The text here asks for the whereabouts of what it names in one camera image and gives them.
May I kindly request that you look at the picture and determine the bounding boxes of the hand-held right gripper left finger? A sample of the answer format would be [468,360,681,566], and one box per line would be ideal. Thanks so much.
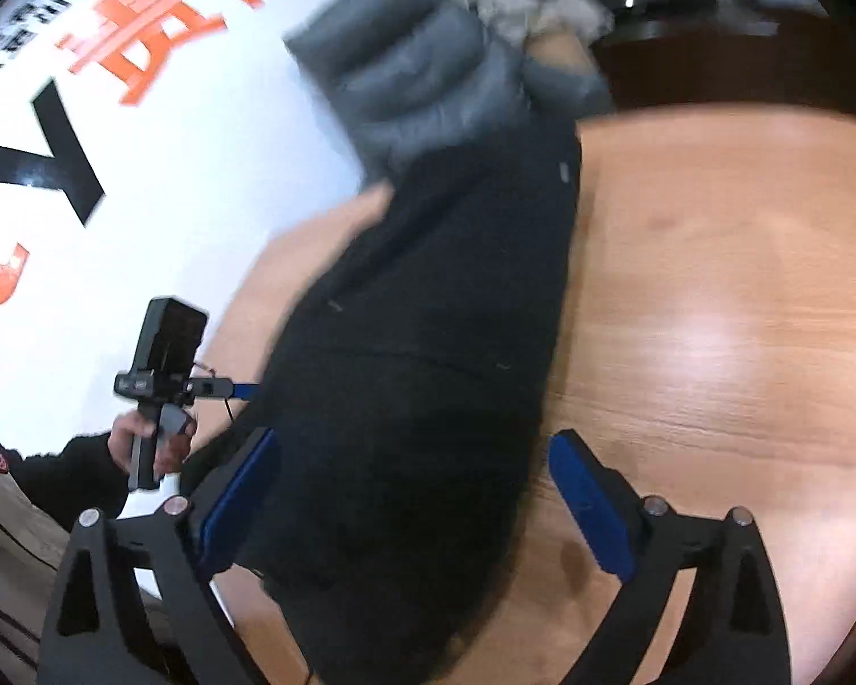
[37,428,281,685]

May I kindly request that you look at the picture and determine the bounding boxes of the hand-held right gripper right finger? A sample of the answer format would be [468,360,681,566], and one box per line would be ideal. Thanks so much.
[548,430,793,685]

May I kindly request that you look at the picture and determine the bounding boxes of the black fleece jacket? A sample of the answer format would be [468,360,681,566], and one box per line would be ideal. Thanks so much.
[178,110,586,685]

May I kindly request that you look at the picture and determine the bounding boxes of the person's left forearm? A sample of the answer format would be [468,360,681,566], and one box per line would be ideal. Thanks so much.
[7,432,133,533]

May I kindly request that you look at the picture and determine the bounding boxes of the person's left hand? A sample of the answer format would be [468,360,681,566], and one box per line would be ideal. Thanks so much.
[109,405,198,481]

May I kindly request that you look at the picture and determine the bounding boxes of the grey leather armchair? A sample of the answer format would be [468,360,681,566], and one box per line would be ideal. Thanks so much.
[283,0,615,183]

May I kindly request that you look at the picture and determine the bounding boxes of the light wooden side table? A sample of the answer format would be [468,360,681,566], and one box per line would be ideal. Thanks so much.
[524,32,593,76]

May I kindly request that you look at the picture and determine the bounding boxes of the white cloth on cabinet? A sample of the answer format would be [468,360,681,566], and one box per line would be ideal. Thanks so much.
[449,0,607,37]

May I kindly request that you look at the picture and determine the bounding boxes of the dark wooden cabinet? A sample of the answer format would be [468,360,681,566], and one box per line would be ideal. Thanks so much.
[588,18,856,119]

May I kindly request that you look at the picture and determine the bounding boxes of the thin black cable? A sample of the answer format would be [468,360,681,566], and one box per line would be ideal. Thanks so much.
[189,360,238,424]

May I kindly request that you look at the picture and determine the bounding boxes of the white printed wall banner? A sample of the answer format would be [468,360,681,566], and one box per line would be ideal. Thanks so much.
[0,0,372,472]

